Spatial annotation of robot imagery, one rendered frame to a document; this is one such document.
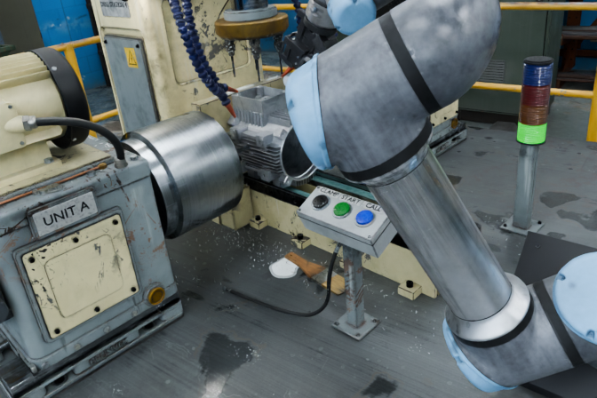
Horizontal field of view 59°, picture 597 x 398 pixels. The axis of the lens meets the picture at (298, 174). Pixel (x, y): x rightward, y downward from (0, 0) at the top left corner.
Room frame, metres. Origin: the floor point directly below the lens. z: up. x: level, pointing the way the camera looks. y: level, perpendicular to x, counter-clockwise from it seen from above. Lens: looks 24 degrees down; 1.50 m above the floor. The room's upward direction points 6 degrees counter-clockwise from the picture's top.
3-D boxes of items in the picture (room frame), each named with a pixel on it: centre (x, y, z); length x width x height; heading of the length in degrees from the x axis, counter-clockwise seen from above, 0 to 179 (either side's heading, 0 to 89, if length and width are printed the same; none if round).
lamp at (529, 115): (1.10, -0.54, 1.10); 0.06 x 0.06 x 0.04
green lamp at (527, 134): (1.10, -0.54, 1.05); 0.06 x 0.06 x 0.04
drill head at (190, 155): (1.05, 0.31, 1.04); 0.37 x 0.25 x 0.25; 133
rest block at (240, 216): (1.27, 0.18, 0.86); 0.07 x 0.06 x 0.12; 133
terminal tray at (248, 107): (1.32, 0.08, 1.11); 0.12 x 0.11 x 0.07; 43
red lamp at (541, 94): (1.10, -0.54, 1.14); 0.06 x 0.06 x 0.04
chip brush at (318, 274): (1.00, -0.02, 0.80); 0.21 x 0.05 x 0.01; 37
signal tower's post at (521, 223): (1.10, -0.54, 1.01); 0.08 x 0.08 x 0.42; 43
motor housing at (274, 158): (1.29, 0.05, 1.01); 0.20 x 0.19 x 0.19; 43
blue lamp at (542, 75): (1.10, -0.54, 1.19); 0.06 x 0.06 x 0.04
